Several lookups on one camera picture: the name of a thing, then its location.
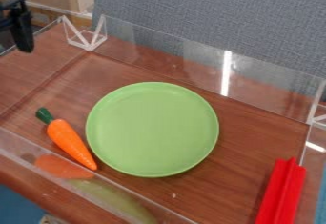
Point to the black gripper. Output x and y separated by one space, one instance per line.
15 18

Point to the orange toy carrot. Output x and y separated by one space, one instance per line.
66 138

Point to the green round plate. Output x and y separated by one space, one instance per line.
153 129

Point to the clear acrylic triangle bracket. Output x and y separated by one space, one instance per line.
86 39

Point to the clear acrylic tray wall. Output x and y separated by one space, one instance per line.
272 113

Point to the red plastic bracket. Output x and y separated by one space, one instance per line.
280 203

